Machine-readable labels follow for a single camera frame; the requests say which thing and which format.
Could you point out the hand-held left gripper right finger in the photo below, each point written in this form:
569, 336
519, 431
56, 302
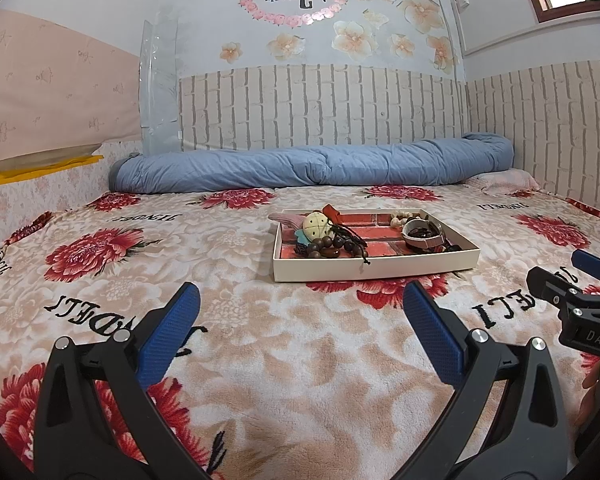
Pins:
432, 335

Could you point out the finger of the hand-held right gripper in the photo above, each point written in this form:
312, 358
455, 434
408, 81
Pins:
592, 262
547, 280

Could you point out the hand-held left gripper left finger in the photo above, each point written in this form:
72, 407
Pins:
172, 330

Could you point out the white tray with brick lining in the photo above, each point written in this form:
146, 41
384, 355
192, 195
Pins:
380, 267

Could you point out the plush pineapple hair clip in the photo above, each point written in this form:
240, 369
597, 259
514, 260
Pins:
316, 225

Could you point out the person's right hand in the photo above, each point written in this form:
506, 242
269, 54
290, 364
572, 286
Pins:
592, 385

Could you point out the floral printed blanket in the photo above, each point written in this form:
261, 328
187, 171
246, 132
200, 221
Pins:
260, 360

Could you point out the pink cloth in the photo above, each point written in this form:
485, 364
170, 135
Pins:
510, 180

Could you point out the cream scrunchie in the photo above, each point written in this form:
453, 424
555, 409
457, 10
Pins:
402, 220

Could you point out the red scrunchie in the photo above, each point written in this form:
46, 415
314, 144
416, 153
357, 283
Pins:
333, 213

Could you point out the rolled blue quilt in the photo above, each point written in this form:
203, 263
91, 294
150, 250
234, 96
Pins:
330, 165

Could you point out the yellow cloth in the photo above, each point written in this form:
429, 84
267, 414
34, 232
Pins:
30, 176

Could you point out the beige folded mat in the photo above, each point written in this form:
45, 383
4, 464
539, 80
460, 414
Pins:
55, 156

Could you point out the clear plastic sheet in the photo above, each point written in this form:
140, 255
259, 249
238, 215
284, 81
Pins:
157, 100

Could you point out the white wall box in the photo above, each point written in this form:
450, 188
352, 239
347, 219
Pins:
463, 4

